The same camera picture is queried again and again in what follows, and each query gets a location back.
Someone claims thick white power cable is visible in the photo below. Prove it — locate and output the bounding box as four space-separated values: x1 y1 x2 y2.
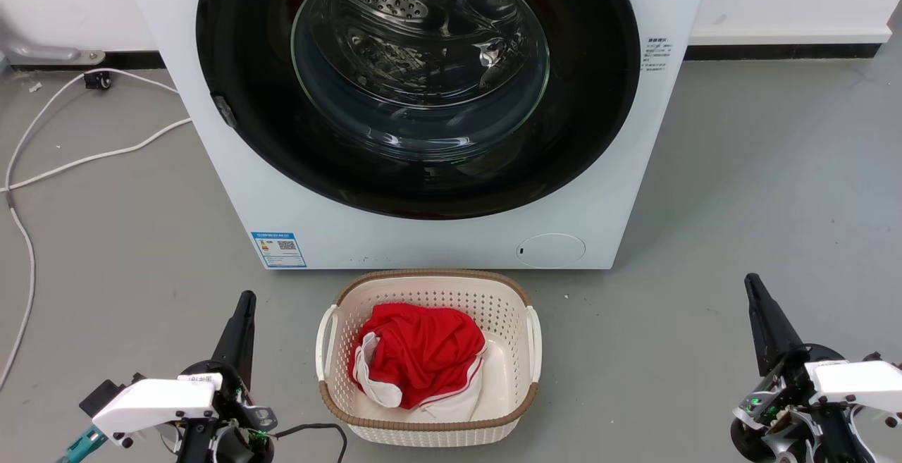
0 118 193 193

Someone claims round black glass washer door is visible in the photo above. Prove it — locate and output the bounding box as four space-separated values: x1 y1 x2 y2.
196 0 641 221

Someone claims blue energy label sticker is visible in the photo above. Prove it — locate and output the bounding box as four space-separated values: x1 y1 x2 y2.
251 231 307 268

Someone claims thin white cable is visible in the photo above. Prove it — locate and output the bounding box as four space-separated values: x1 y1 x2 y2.
0 68 180 390

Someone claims white plastic laundry basket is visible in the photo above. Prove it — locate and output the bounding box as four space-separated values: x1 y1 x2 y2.
316 269 543 447

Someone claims stainless steel washer drum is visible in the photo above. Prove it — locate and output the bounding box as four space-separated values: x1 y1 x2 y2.
291 0 551 162

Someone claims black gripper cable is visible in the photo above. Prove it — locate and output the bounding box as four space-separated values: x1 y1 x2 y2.
271 422 350 463

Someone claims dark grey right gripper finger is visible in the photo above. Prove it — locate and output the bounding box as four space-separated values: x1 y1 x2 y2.
744 273 805 378

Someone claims white front-load washing machine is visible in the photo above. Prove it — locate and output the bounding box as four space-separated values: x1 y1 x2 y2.
116 0 714 271

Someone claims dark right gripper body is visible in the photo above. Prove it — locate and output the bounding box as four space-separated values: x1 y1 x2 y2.
730 344 872 463

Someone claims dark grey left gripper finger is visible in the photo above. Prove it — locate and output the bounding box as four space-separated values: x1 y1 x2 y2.
211 290 257 388

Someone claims red and white garment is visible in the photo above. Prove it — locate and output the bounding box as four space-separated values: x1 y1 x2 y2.
349 302 488 421

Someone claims grey metal pipe bracket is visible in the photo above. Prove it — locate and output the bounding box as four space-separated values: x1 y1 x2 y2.
0 23 106 66

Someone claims round white filter cover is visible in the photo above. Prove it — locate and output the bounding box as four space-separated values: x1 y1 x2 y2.
517 233 586 268

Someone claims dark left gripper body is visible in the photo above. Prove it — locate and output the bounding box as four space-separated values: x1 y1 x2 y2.
176 361 278 463

